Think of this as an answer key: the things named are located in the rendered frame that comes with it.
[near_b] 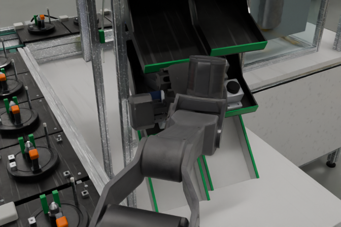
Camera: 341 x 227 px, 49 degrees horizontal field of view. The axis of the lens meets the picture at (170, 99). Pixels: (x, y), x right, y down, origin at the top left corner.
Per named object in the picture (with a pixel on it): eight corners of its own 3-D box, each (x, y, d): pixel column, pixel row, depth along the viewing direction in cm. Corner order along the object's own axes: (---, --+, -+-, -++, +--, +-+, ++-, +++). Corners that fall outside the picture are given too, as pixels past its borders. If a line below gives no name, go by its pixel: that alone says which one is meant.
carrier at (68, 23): (114, 28, 206) (113, 5, 199) (72, 36, 195) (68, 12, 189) (99, 16, 224) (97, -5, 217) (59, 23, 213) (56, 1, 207)
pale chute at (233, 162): (251, 179, 98) (259, 178, 94) (205, 191, 94) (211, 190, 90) (223, 78, 104) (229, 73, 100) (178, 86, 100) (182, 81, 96)
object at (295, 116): (338, 165, 251) (373, 46, 207) (200, 233, 203) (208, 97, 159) (267, 117, 301) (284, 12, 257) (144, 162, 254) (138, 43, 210)
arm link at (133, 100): (244, 123, 66) (243, 89, 65) (142, 143, 61) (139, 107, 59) (222, 111, 74) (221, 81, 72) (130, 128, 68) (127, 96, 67)
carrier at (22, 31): (71, 36, 195) (68, 13, 189) (23, 45, 185) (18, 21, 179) (58, 23, 213) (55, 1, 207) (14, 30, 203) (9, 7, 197)
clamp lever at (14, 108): (22, 123, 118) (19, 109, 113) (15, 125, 117) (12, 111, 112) (19, 115, 120) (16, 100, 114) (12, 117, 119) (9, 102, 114)
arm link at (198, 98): (218, 151, 52) (228, 66, 49) (161, 143, 53) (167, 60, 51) (225, 129, 62) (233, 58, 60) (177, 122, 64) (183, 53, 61)
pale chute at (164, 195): (204, 200, 92) (210, 199, 87) (152, 214, 88) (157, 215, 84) (176, 92, 98) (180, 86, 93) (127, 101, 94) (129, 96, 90)
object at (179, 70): (205, 102, 64) (202, 63, 62) (165, 109, 62) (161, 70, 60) (192, 93, 69) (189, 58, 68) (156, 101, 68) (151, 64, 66)
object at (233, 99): (239, 112, 88) (248, 95, 82) (222, 116, 87) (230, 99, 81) (225, 84, 92) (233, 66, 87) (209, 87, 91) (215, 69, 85)
